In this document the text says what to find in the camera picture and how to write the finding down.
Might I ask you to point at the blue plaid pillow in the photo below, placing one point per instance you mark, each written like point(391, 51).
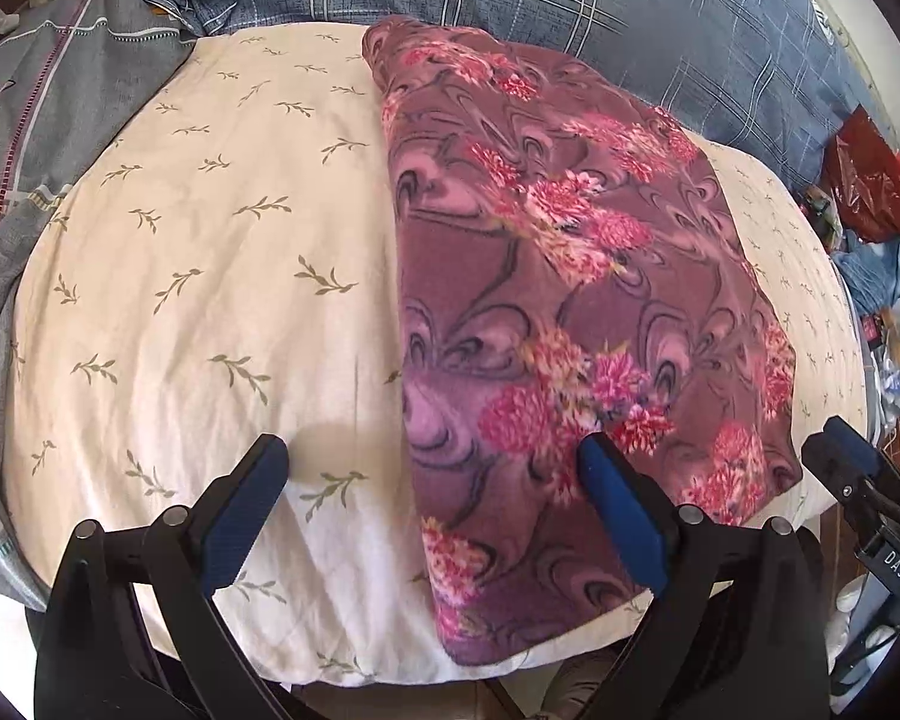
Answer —
point(768, 77)

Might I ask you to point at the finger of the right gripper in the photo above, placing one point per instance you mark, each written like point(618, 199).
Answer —
point(851, 469)

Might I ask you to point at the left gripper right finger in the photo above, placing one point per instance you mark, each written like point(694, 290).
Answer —
point(735, 628)

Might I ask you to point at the cream leaf-print pillow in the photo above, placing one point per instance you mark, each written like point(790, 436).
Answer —
point(229, 268)

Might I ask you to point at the red plastic bag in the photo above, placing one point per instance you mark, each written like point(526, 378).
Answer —
point(862, 173)

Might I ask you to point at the grey star-print bedsheet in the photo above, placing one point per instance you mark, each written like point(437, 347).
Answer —
point(71, 76)

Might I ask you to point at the pile of mixed clutter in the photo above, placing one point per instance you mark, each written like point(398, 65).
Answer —
point(880, 332)

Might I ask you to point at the pink floral garment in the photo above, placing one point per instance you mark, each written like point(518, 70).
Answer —
point(568, 266)

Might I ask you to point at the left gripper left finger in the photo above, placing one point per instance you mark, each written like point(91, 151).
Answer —
point(131, 630)

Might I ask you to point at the light blue cloth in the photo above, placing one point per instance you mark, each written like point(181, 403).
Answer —
point(872, 275)

